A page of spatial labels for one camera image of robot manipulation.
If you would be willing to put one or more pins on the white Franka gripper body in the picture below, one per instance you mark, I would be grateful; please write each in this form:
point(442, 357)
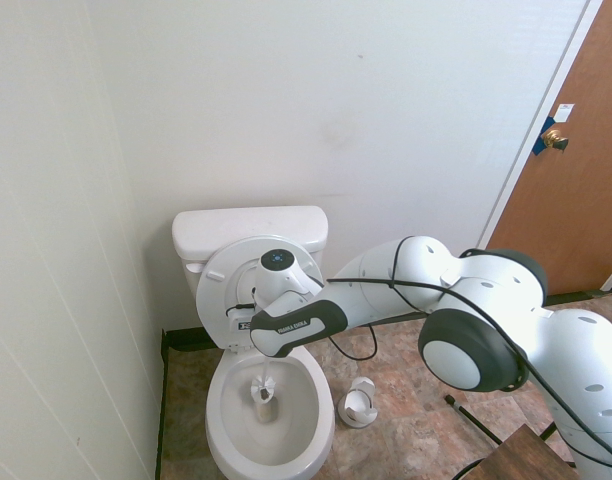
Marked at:
point(242, 320)

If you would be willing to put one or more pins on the white toilet brush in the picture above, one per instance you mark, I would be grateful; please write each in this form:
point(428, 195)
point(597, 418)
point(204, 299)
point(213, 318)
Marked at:
point(264, 390)

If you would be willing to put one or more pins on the white raised toilet lid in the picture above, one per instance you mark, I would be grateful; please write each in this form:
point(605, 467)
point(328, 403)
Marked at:
point(218, 295)

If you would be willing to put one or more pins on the white toilet tank lid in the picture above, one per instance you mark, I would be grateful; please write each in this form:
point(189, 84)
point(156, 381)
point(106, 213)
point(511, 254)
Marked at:
point(246, 225)

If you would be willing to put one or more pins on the white toilet bowl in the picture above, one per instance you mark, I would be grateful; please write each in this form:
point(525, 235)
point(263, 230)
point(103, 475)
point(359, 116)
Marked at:
point(286, 430)

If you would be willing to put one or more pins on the white toilet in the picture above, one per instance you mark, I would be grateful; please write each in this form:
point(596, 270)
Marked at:
point(327, 415)

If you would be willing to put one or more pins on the white toilet brush holder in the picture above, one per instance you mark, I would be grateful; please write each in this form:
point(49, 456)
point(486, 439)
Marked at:
point(357, 407)

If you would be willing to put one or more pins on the white flush lever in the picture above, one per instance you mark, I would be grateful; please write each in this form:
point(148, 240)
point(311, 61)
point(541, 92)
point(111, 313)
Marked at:
point(193, 267)

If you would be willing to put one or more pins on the brown wooden table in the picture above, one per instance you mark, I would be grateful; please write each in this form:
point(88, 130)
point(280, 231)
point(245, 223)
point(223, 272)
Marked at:
point(526, 455)

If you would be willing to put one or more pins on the blue tape strip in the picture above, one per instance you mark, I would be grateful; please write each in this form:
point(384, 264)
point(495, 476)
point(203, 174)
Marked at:
point(539, 146)

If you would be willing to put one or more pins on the brass door knob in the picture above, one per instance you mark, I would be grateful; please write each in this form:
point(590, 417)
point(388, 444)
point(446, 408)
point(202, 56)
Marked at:
point(553, 138)

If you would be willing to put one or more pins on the brown wooden door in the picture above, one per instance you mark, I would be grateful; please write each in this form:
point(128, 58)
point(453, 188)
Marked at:
point(586, 200)

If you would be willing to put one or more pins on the white paper label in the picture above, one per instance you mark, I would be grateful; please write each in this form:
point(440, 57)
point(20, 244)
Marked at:
point(564, 112)

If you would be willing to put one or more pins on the black camera tripod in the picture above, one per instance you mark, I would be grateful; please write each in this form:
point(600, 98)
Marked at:
point(473, 420)

